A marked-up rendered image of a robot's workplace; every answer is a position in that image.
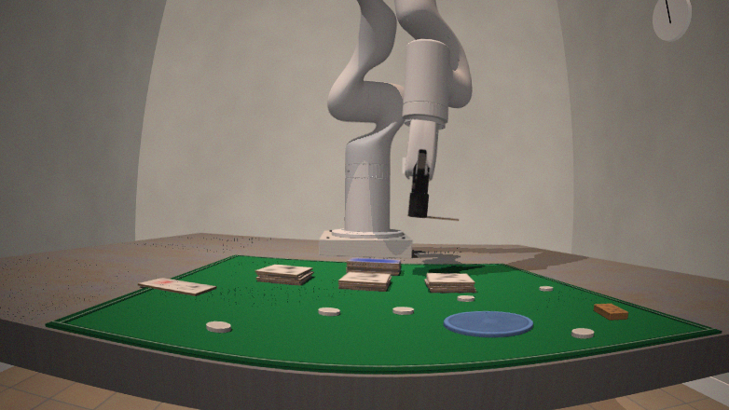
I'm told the blue round coaster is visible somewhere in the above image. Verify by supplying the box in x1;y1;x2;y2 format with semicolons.
444;311;533;337

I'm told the brown rectangular block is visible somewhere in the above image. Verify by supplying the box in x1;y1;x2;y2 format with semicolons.
594;304;628;321

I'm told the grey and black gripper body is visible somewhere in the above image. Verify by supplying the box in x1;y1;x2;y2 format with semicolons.
405;118;446;180

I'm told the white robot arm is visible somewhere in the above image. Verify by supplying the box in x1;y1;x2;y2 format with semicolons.
327;0;473;239

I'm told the green card table cloth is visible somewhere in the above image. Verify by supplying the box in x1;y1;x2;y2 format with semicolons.
66;256;704;365

